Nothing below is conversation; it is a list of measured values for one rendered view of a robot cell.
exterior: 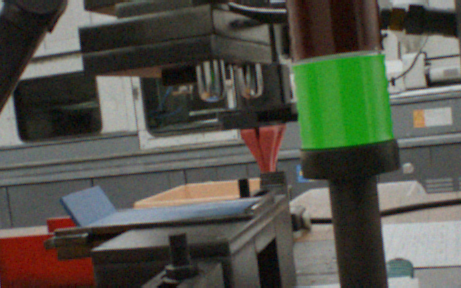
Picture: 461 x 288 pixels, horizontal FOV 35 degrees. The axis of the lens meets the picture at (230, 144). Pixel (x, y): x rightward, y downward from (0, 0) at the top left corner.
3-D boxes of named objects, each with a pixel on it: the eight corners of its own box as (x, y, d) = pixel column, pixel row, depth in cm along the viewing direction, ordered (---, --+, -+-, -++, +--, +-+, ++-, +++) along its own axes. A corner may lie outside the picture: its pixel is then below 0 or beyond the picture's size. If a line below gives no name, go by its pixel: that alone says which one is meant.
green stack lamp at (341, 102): (308, 143, 32) (299, 67, 32) (396, 134, 31) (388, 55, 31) (293, 151, 28) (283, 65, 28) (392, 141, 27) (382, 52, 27)
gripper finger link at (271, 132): (241, 183, 98) (233, 113, 97) (293, 178, 96) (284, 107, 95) (226, 190, 91) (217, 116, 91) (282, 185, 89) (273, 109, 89)
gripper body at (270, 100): (231, 123, 98) (224, 68, 97) (306, 114, 95) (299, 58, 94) (217, 126, 91) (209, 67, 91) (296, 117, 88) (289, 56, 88)
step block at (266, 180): (270, 247, 86) (261, 172, 85) (294, 245, 85) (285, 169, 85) (257, 260, 80) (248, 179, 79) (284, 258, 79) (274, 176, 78)
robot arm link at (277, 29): (280, 69, 96) (274, 17, 96) (293, 65, 91) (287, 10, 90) (230, 75, 95) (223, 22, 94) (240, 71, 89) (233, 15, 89)
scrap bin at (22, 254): (53, 265, 91) (47, 218, 91) (245, 252, 85) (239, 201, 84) (-1, 292, 80) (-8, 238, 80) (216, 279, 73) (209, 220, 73)
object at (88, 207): (99, 218, 66) (95, 185, 66) (264, 204, 62) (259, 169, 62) (62, 233, 59) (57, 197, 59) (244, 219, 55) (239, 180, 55)
